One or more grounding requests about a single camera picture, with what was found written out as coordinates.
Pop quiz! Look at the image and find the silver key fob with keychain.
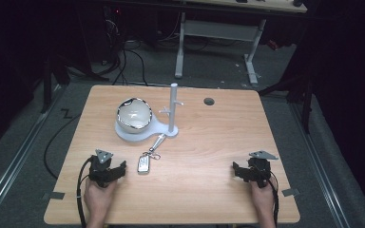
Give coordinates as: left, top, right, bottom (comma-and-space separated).
136, 133, 167, 175

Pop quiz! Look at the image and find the desk with white metal legs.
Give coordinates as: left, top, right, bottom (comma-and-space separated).
174, 0, 309, 87

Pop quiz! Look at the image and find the dark computer tower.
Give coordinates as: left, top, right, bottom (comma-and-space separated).
103, 4, 126, 65

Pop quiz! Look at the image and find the white stand with pegs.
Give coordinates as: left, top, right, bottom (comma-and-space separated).
114, 83, 185, 143

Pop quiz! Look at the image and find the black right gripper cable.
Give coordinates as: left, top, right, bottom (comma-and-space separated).
269, 172, 280, 228

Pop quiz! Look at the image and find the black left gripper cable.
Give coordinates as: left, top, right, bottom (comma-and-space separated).
75, 155, 95, 228

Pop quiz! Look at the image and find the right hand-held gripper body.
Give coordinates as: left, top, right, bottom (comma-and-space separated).
246, 149, 279, 189

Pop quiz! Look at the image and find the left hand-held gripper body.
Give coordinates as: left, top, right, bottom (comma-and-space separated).
87, 148, 114, 188

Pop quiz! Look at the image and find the metal floor rail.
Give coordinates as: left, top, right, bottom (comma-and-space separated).
0, 85, 65, 222
289, 103, 353, 228

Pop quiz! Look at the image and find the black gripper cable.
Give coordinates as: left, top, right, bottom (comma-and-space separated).
75, 155, 95, 228
269, 172, 280, 228

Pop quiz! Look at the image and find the grey tape piece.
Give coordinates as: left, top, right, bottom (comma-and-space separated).
281, 187, 300, 198
43, 191, 67, 201

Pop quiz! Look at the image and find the bundle of black floor cables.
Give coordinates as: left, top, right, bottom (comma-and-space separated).
91, 18, 150, 87

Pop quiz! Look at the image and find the black floor cable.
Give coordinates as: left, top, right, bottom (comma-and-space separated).
43, 113, 83, 181

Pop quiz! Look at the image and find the white bowl with silver rim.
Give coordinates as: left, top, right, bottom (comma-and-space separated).
116, 97, 154, 134

